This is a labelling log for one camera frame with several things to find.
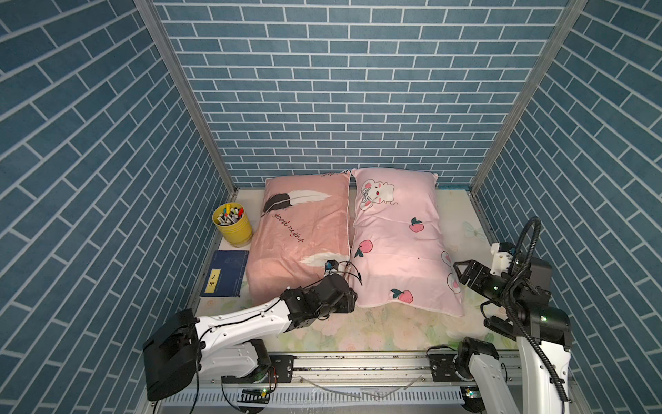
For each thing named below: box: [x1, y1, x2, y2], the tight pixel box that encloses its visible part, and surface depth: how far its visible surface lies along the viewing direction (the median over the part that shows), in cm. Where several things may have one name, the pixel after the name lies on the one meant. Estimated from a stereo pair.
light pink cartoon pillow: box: [350, 169, 464, 318], surface depth 88 cm
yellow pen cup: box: [212, 201, 254, 248], surface depth 97 cm
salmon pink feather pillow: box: [246, 169, 351, 306], surface depth 97 cm
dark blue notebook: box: [199, 250, 250, 297], surface depth 94 cm
